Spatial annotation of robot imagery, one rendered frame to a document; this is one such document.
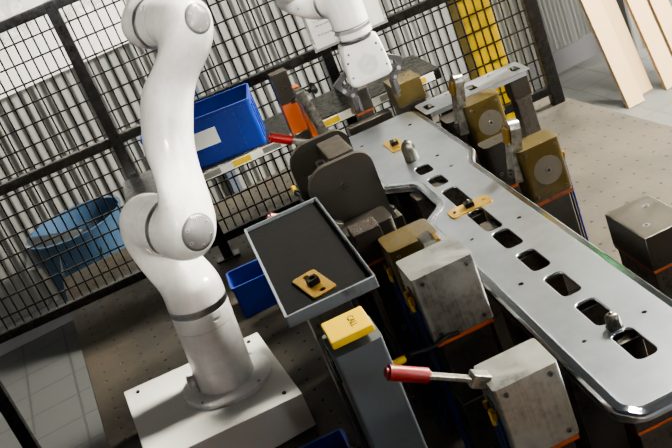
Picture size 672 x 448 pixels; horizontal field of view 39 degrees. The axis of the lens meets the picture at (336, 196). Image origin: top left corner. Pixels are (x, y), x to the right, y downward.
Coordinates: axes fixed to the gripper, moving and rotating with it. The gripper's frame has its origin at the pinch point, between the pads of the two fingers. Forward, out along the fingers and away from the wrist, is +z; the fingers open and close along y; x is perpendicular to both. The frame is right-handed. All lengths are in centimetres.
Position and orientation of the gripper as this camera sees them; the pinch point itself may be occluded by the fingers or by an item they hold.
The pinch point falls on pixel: (378, 99)
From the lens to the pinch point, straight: 219.2
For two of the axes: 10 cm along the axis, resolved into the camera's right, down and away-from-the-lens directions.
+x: -2.5, -3.0, 9.2
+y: 9.1, -4.1, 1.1
